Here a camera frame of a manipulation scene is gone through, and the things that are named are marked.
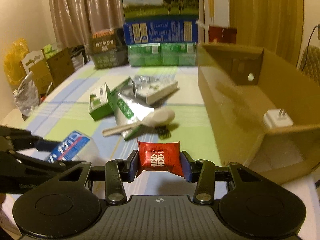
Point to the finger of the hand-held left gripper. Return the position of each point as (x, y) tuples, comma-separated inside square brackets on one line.
[(37, 161), (48, 146)]

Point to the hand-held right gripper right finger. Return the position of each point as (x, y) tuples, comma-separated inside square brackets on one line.
[(186, 168)]

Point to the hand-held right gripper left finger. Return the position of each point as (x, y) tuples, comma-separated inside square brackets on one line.
[(133, 167)]

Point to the blue white tissue packet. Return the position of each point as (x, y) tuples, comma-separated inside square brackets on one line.
[(75, 142)]

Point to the red candy packet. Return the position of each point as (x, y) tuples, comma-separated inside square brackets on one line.
[(160, 157)]

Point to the silver green foil bag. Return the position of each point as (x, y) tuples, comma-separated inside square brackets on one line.
[(125, 110)]

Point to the green white medicine box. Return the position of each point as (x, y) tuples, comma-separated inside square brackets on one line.
[(98, 105)]

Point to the brown cardboard box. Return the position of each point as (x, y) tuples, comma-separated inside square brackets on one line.
[(225, 97)]

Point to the checked cloth desktop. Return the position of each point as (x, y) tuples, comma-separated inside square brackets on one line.
[(187, 100)]

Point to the silver plastic bag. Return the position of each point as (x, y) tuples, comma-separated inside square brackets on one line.
[(26, 95)]

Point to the white plastic spoon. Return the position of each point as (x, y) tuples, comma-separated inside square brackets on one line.
[(160, 117)]

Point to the white flat medicine box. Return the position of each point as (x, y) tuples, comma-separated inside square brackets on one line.
[(161, 93)]

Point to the silver blister pack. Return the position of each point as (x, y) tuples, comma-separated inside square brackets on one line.
[(145, 81)]

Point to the yellow plastic bag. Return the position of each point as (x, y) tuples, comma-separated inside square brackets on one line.
[(15, 62)]

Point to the black plastic bag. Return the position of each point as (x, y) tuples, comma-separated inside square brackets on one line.
[(78, 56)]

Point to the small light green box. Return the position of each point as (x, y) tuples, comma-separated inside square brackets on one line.
[(50, 50)]

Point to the white charger plug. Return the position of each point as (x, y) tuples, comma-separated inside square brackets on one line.
[(276, 120)]

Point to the dark green printed box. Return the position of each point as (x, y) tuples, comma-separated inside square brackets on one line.
[(110, 60)]

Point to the green carton multipack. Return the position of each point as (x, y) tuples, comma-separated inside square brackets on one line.
[(155, 55)]

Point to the black brown printed box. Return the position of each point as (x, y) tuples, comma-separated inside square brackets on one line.
[(106, 41)]

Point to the red gift box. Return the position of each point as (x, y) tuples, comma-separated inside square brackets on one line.
[(222, 35)]

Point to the blue printed box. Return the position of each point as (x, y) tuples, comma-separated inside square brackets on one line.
[(162, 32)]

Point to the pink shiny curtain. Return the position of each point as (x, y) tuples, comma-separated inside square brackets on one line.
[(80, 10)]

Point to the quilted chair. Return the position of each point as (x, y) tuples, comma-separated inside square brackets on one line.
[(310, 60)]

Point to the cow print milk carton box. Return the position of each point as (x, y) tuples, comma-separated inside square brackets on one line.
[(160, 0)]

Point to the yellow curtain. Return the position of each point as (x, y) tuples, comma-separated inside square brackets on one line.
[(262, 15)]

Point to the yellow wall strip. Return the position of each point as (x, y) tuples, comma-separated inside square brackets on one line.
[(211, 5)]

